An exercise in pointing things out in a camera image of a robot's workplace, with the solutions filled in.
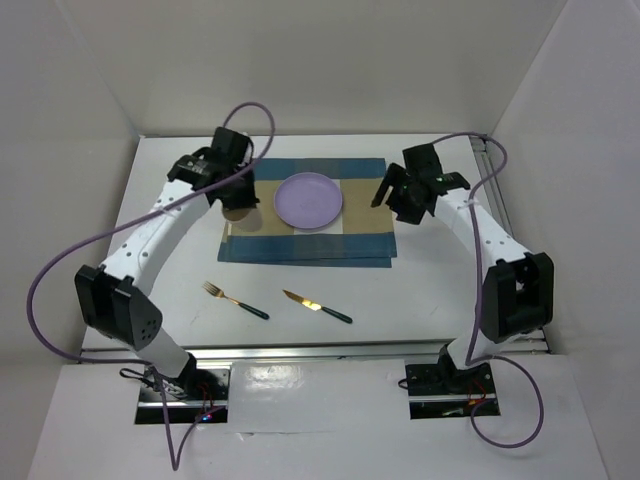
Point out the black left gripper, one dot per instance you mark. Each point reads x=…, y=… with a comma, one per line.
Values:
x=246, y=200

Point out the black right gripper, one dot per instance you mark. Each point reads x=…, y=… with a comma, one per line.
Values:
x=396, y=176

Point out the beige cup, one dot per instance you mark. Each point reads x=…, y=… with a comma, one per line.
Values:
x=247, y=219

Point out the purple plate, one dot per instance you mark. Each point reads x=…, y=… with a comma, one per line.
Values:
x=308, y=201

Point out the blue beige white placemat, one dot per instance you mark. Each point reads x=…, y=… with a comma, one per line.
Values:
x=361, y=236

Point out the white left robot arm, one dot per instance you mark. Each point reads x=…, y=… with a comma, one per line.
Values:
x=114, y=297

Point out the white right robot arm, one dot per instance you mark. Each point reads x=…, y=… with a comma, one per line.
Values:
x=514, y=286

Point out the gold fork green handle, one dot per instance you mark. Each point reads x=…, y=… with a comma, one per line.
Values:
x=217, y=292

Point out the aluminium right rail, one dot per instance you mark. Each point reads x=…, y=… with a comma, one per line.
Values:
x=488, y=158

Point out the aluminium rail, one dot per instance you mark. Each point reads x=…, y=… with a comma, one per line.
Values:
x=536, y=344
x=488, y=158

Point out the gold knife green handle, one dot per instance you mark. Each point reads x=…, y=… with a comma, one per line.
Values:
x=314, y=306

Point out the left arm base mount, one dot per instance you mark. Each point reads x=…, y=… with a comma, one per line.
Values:
x=184, y=406

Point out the aluminium front rail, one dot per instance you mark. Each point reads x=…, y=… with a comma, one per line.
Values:
x=536, y=344

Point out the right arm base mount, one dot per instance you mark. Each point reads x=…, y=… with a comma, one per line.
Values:
x=431, y=396

